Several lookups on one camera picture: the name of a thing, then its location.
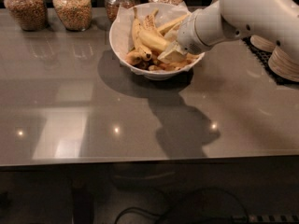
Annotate far left glass cereal jar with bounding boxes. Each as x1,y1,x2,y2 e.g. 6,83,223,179
4,0,48,31

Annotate large front yellow banana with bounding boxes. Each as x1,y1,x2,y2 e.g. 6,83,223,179
139,30,170,53

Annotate upper right yellow banana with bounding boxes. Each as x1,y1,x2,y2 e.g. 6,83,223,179
157,14,188,35

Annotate spotted banana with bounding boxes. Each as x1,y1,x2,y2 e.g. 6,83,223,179
132,7,152,61
143,8,159,31

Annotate black rubber mat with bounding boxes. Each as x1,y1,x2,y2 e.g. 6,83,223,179
242,37,298,85

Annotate small lower left banana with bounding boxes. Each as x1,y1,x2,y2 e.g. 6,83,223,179
125,49,142,65

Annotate front paper bowl stack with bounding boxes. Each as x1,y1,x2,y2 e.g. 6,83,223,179
268,47,299,82

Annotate bottom front banana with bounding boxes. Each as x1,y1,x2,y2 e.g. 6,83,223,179
148,54,199,71

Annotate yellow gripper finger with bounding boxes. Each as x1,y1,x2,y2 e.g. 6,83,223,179
164,22,180,42
158,41,187,63

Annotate paper bowl stack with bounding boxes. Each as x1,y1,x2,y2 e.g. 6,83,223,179
268,47,299,82
250,35,276,52

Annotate black cable on floor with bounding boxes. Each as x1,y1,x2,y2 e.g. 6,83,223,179
113,187,250,224

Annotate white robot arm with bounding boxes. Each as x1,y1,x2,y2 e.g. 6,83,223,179
159,0,299,63

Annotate black power strip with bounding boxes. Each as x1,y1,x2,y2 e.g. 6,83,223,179
232,215,299,224

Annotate white bowl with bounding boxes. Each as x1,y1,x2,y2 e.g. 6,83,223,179
108,2,206,81

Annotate back paper bowl stack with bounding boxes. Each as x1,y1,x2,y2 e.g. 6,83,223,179
250,35,276,52

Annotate left spotted banana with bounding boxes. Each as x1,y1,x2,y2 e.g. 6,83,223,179
132,7,152,61

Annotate back middle spotted banana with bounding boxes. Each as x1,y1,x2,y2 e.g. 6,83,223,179
143,8,159,31

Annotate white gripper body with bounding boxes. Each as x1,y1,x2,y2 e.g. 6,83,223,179
177,9,211,54

